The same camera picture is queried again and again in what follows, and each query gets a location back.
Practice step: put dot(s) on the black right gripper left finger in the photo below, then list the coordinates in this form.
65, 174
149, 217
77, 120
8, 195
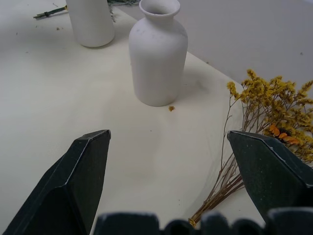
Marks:
73, 181

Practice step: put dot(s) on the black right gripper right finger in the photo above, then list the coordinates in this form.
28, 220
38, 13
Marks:
266, 176

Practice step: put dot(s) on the white ceramic bottle vase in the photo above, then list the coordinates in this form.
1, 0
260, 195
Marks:
157, 56

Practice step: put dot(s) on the white ceramic cylinder vase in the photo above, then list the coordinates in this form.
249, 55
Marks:
91, 22

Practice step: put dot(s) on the yellow dried flower bouquet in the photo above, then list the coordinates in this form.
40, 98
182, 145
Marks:
271, 105

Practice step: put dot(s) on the yellow flower crumb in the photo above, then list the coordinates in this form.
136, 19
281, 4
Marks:
171, 108

